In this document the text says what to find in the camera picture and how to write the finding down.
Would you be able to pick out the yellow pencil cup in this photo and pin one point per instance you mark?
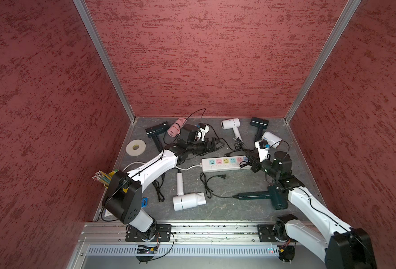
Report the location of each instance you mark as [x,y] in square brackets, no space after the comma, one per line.
[104,178]

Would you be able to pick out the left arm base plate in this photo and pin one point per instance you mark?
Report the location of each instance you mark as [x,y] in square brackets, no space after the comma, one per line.
[157,233]

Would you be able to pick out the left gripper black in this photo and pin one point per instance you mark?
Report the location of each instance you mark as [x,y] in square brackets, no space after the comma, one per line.
[213,145]

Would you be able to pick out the white blue box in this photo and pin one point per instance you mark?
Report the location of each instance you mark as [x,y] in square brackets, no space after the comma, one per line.
[144,202]

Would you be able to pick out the pink hair dryer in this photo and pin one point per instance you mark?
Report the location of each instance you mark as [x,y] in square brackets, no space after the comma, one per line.
[176,127]

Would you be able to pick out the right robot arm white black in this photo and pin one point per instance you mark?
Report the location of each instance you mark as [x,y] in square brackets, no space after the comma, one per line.
[336,243]

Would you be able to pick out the dark green hair dryer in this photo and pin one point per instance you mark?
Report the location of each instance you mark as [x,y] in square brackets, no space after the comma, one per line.
[261,124]
[273,193]

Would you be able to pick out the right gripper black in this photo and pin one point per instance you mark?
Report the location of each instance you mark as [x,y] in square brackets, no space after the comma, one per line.
[254,166]

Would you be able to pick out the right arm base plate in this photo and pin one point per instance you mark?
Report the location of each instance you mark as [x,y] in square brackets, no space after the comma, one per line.
[271,233]

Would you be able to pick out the dark green hair dryer back right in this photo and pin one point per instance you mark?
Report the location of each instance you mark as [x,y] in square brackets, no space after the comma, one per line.
[261,124]

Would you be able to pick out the dark green hair dryer front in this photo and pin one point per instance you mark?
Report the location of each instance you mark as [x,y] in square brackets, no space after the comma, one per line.
[273,193]

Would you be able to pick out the black hair dryer back left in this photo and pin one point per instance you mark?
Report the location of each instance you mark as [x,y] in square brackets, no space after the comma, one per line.
[155,131]

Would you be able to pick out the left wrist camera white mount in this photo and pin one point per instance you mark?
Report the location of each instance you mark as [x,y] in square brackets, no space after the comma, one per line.
[203,130]

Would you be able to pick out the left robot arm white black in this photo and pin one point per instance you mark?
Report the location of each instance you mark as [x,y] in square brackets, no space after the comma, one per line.
[124,193]

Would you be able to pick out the large white hair dryer front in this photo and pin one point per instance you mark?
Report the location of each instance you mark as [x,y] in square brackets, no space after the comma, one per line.
[185,201]

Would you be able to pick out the white power strip coloured sockets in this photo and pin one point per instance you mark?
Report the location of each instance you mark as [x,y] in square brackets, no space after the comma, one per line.
[224,164]

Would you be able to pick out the white tape roll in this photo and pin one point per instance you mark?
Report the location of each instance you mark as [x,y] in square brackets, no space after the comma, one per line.
[135,147]

